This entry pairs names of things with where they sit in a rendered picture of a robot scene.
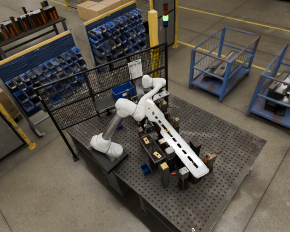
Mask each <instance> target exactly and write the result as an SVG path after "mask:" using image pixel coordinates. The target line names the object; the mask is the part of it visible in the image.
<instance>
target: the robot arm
mask: <svg viewBox="0 0 290 232"><path fill-rule="evenodd" d="M142 85H143V88H144V92H145V93H144V94H142V98H141V99H140V101H139V103H138V105H136V104H135V103H133V102H132V101H130V100H127V99H123V98H120V99H118V100H117V102H116V104H115V107H116V108H117V110H116V114H115V116H114V117H113V119H112V120H111V122H110V123H109V125H108V127H107V128H106V129H105V131H104V133H101V134H99V135H95V136H93V137H92V139H91V142H90V145H91V146H92V147H93V148H94V149H96V150H98V151H100V152H102V153H105V154H106V156H107V157H108V158H109V159H110V161H111V162H112V161H113V160H114V159H115V158H116V159H117V160H119V159H120V158H119V157H120V156H121V155H122V152H123V147H122V146H121V145H120V144H117V143H114V142H111V139H110V138H111V137H112V135H113V134H114V132H115V131H116V130H117V128H118V127H119V125H120V124H121V122H122V121H123V119H124V118H125V117H127V116H129V115H130V116H132V117H134V119H135V120H136V121H141V120H142V119H143V118H144V116H145V112H146V106H145V102H146V100H147V99H149V98H150V97H152V100H153V98H154V95H155V93H157V92H158V90H159V89H160V88H161V87H163V86H165V85H166V80H165V79H163V78H150V77H149V76H148V75H144V76H143V78H142ZM151 87H154V89H153V90H151V91H150V89H151Z"/></svg>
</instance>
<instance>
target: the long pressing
mask: <svg viewBox="0 0 290 232"><path fill-rule="evenodd" d="M145 106H146V112H145V116H147V117H148V120H149V121H151V122H156V123H157V125H158V126H159V127H160V128H161V131H160V134H161V135H162V137H163V138H165V139H166V140H167V143H168V144H169V146H173V148H174V149H175V154H176V155H177V156H178V158H179V159H180V160H181V161H182V162H183V164H184V165H185V166H186V168H187V169H188V170H189V171H190V173H191V174H192V176H193V177H194V178H196V179H198V178H200V177H202V176H204V175H205V174H207V173H208V172H209V169H208V168H207V167H206V165H205V164H204V163H203V162H202V161H201V159H200V158H199V157H198V156H197V155H196V154H195V152H194V151H193V150H192V149H191V148H190V147H189V145H188V144H187V143H186V142H185V141H184V140H183V139H182V138H181V136H180V135H179V134H178V133H177V132H176V130H175V129H174V128H173V127H172V126H171V125H170V123H169V122H168V121H167V120H166V119H165V116H164V114H163V113H162V112H161V110H160V109H159V108H158V107H157V106H156V105H155V103H154V102H153V101H152V100H151V99H147V100H146V102H145ZM148 106H149V107H150V108H151V110H150V111H149V110H148V109H147V107H148ZM153 111H154V112H155V114H154V115H153V114H152V112H153ZM156 116H157V117H158V119H156V118H155V117H156ZM159 120H160V121H161V122H162V123H159V122H158V121H159ZM162 124H163V125H164V126H165V127H166V129H168V128H169V129H170V131H169V132H170V133H171V134H172V136H173V137H170V136H169V134H168V133H167V132H164V130H165V129H164V128H163V127H162V126H161V125H162ZM172 138H175V139H176V140H177V142H174V141H173V139H172ZM177 144H180V145H181V147H182V148H179V147H178V146H177ZM182 150H185V151H186V153H187V154H186V155H185V154H184V153H183V151H182ZM188 156H190V158H191V159H192V160H193V161H194V163H195V164H196V165H197V166H198V168H195V166H194V165H193V163H192V162H191V161H190V160H189V159H188V158H187V157H188Z"/></svg>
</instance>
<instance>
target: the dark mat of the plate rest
mask: <svg viewBox="0 0 290 232"><path fill-rule="evenodd" d="M144 138H147V139H148V141H149V143H148V144H146V143H145V141H144ZM140 141H141V142H142V144H143V145H144V147H145V148H146V150H147V151H148V153H149V154H150V156H151V157H152V159H153V160H154V162H157V161H158V160H160V159H162V158H164V157H165V156H164V154H163V153H162V151H161V150H160V149H159V147H158V146H157V144H156V143H155V142H154V140H153V139H152V137H151V136H150V135H149V134H148V135H146V136H144V137H142V138H140ZM155 152H157V153H158V154H160V155H161V157H160V158H158V157H157V156H155V155H154V153H155Z"/></svg>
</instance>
